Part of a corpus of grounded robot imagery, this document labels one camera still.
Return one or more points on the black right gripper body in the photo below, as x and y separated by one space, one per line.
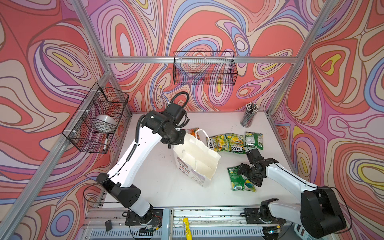
250 173

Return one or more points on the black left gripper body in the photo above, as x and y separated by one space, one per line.
174 137

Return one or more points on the green lemon candy bag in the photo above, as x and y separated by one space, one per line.
239 182

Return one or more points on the small green snack bag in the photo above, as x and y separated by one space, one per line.
254 140

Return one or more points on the yellow green Fox's candy bag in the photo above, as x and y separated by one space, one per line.
230 142

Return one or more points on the white printed paper bag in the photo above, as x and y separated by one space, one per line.
195 159

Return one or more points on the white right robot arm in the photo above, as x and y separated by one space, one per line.
318 210

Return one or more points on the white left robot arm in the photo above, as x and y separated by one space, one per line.
152 128

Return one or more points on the orange snack bag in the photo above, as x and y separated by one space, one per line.
193 132

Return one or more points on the cup of striped straws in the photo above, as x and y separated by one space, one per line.
250 110

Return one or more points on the black marker pen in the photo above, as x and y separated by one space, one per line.
105 145

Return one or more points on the white calculator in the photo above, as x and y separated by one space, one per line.
302 233

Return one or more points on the black wire basket back wall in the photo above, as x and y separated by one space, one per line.
194 72

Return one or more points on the black wire basket wall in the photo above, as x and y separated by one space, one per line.
80 131
194 72

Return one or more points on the black wire basket left wall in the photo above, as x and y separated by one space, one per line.
80 131

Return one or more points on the aluminium frame rail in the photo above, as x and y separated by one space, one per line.
168 60

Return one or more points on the yellow handled tool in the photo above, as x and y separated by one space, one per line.
187 229

